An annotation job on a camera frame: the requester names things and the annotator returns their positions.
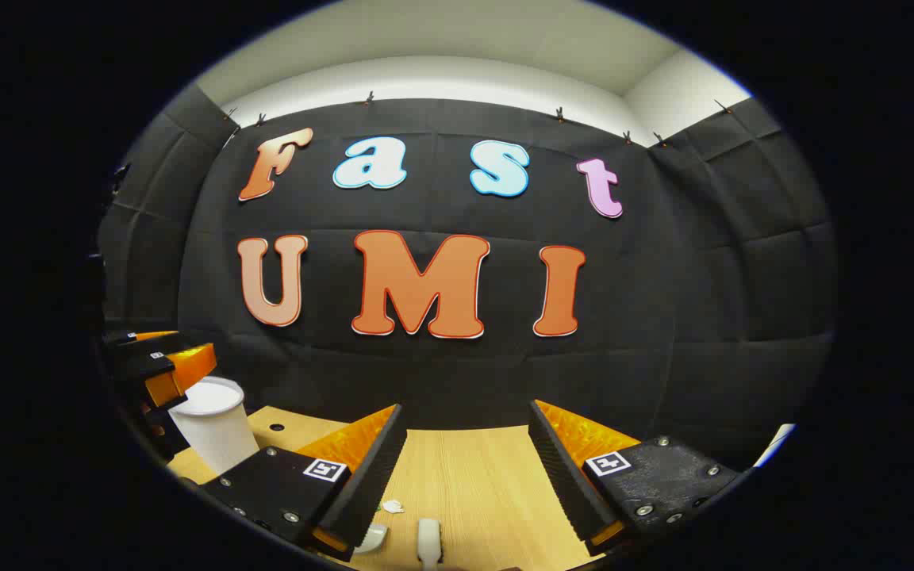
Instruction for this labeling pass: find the black backdrop cloth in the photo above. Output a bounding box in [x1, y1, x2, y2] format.
[96, 83, 837, 470]

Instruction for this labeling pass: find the white panel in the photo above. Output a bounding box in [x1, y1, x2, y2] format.
[752, 423, 797, 469]

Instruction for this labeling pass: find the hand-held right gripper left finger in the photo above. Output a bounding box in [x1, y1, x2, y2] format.
[202, 403, 409, 564]

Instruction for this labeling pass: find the white ribbed garbage bin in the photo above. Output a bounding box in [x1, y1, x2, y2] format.
[168, 376, 261, 477]

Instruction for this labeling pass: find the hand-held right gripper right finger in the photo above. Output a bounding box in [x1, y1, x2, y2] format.
[527, 399, 745, 558]

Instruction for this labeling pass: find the wooden desktop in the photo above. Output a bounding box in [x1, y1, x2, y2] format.
[167, 404, 609, 571]

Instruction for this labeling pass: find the grey plastic dustpan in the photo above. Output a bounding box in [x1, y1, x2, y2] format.
[354, 523, 390, 555]

